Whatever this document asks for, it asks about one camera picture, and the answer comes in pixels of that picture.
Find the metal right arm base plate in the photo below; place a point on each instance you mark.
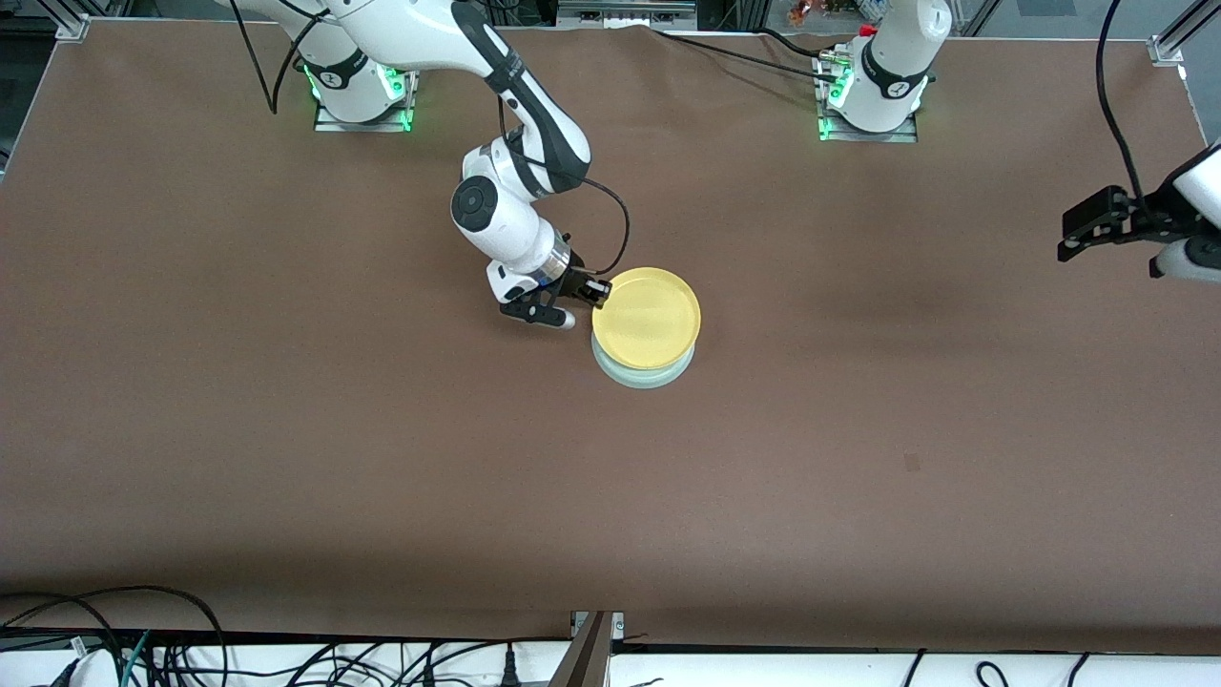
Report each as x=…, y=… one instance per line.
x=382, y=124

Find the aluminium frame rail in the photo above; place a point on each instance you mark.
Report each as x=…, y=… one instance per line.
x=625, y=14

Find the brown table cloth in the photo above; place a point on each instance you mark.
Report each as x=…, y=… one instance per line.
x=610, y=477

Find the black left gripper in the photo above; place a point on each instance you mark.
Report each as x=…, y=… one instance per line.
x=1155, y=218

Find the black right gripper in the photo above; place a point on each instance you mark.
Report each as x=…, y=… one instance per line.
x=574, y=283

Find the yellow plate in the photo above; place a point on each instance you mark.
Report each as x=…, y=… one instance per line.
x=649, y=320

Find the aluminium corner bracket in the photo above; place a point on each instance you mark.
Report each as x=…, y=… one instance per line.
x=72, y=27

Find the pale green plate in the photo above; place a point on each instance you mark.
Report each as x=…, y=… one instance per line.
x=644, y=378

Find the white lower shelf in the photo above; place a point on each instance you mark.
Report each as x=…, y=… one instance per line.
x=763, y=673

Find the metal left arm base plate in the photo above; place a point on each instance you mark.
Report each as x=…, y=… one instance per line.
x=897, y=136

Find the aluminium corner profile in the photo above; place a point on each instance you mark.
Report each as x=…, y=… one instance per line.
x=1173, y=43

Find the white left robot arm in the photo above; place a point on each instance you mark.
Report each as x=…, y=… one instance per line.
x=892, y=57

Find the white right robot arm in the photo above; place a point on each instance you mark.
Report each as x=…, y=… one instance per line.
x=420, y=29

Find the black power plug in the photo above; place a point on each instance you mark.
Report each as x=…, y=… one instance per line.
x=510, y=673

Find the aluminium profile post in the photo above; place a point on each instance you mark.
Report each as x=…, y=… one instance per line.
x=587, y=658

